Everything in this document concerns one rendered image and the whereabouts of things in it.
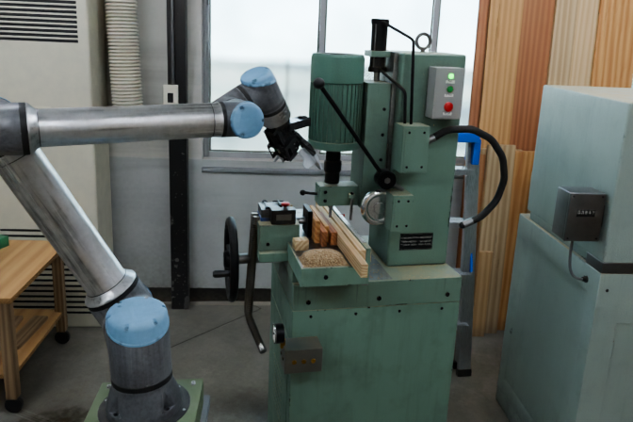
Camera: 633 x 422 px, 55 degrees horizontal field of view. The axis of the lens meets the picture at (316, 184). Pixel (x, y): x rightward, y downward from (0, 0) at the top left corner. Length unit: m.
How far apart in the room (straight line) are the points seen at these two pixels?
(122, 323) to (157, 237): 2.03
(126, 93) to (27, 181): 1.67
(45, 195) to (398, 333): 1.18
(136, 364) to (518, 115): 2.50
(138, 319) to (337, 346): 0.75
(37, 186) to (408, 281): 1.15
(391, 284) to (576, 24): 2.04
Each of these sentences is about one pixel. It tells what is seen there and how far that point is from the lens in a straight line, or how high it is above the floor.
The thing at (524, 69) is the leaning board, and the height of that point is 1.42.
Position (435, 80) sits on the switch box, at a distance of 1.95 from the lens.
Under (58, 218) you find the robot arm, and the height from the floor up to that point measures 1.10.
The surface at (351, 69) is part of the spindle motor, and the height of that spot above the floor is 1.46.
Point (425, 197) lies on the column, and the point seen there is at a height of 1.05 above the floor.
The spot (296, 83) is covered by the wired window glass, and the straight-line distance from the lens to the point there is 3.39.
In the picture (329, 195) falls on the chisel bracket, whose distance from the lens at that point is 2.05.
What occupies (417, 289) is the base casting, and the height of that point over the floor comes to 0.76.
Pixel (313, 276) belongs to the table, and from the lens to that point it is 1.81.
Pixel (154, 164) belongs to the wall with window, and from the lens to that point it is 3.44.
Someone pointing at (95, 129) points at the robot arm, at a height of 1.34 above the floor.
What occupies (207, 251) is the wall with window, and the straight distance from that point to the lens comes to 3.55.
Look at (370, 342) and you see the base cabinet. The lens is 2.09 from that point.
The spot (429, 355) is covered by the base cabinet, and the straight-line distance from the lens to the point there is 2.19.
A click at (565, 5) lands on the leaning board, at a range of 3.54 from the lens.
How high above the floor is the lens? 1.58
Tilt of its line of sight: 14 degrees down
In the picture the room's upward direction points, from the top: 3 degrees clockwise
